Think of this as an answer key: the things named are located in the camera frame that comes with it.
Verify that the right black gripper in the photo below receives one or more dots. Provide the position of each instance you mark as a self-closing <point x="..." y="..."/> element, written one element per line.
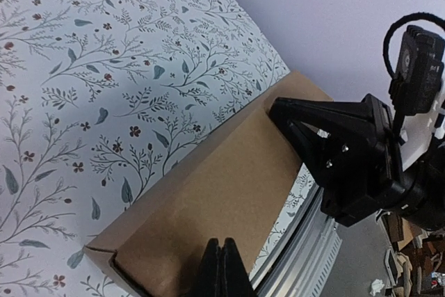
<point x="359" y="165"/>

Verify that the aluminium front rail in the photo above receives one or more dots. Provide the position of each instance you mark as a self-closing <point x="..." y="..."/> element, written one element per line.
<point x="303" y="258"/>

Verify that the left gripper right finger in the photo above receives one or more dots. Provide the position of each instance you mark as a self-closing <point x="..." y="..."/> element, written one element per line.
<point x="235" y="280"/>

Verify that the brown cardboard box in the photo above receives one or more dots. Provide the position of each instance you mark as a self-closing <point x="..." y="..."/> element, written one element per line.
<point x="233" y="184"/>

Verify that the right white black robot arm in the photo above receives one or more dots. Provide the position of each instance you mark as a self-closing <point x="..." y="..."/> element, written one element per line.
<point x="431" y="217"/>

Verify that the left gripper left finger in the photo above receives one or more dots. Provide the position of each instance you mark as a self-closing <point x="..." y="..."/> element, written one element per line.
<point x="207" y="281"/>

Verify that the floral patterned table mat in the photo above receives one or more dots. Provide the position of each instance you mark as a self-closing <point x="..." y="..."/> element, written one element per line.
<point x="99" y="100"/>

